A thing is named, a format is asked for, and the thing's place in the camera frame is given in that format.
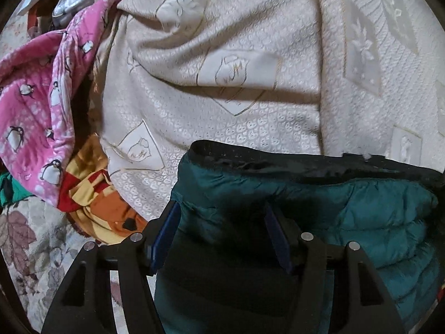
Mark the bright green cloth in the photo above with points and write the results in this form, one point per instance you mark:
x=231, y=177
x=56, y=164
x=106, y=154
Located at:
x=8, y=191

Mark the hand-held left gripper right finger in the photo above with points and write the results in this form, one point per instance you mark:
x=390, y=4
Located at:
x=278, y=240

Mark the pink penguin print cloth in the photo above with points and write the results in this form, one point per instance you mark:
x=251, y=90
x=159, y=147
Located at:
x=31, y=111

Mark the green puffer jacket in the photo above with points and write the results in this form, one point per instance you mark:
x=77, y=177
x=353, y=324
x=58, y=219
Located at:
x=365, y=208

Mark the orange and yellow cloth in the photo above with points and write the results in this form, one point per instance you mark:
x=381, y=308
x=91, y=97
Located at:
x=104, y=208

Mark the grey plastic packet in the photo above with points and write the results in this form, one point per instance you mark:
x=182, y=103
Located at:
x=73, y=1

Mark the floral leaf print quilt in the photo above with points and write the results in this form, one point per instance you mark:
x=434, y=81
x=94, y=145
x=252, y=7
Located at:
x=34, y=250

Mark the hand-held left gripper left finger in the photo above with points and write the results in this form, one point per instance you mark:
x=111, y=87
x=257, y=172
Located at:
x=167, y=236

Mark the cream embossed bedspread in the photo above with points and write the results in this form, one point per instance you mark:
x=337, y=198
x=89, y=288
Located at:
x=243, y=111

